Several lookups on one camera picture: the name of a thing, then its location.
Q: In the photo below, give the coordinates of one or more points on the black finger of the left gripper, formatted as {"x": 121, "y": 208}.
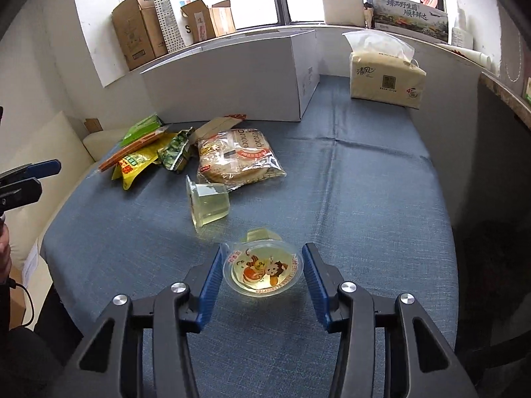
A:
{"x": 20, "y": 194}

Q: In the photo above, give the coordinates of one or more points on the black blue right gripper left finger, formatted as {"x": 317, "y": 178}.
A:
{"x": 108, "y": 360}

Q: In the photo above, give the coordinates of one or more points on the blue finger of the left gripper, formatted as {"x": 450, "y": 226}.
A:
{"x": 38, "y": 170}

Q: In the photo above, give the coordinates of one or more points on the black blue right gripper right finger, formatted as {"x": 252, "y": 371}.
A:
{"x": 418, "y": 360}

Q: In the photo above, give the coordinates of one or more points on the yellow snack bag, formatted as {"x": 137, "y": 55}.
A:
{"x": 132, "y": 165}

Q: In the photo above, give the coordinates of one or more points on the green pea snack bag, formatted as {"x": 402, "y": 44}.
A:
{"x": 175, "y": 155}

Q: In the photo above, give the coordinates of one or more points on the jelly cup with cartoon lid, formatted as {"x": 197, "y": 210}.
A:
{"x": 261, "y": 264}

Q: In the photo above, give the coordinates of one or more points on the person's left hand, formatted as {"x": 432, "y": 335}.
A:
{"x": 5, "y": 254}

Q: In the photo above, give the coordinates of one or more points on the cream sofa cushion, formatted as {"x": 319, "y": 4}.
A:
{"x": 55, "y": 140}

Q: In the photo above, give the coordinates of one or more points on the orange cracker pack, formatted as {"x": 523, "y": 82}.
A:
{"x": 147, "y": 139}

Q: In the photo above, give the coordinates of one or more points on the light green snack bag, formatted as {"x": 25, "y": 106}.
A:
{"x": 140, "y": 129}

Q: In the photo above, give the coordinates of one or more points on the clear jelly cup on side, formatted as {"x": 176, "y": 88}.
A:
{"x": 209, "y": 202}

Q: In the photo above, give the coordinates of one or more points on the tall brown cardboard box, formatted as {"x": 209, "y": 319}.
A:
{"x": 138, "y": 31}

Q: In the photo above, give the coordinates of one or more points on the beige kraft snack bag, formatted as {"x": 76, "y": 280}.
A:
{"x": 215, "y": 126}

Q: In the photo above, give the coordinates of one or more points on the white dotted paper bag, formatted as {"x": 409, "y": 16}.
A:
{"x": 175, "y": 30}

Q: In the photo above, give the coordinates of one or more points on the bread in clear wrapper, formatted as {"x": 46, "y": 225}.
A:
{"x": 237, "y": 157}

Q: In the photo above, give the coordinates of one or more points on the open small cardboard box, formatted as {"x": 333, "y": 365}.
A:
{"x": 206, "y": 23}

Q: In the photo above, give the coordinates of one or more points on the white cardboard storage box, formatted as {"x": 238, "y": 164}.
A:
{"x": 265, "y": 76}

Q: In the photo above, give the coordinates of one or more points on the tissue paper pack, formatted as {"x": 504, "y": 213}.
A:
{"x": 382, "y": 68}

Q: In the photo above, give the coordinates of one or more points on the rolled white paper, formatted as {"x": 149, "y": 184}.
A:
{"x": 477, "y": 57}

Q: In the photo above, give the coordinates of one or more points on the white plastic packet on sill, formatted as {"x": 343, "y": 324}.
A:
{"x": 460, "y": 37}

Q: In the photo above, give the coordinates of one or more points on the white foam box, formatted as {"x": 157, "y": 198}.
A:
{"x": 344, "y": 12}

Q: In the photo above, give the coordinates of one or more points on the printed landscape gift box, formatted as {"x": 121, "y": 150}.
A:
{"x": 410, "y": 18}

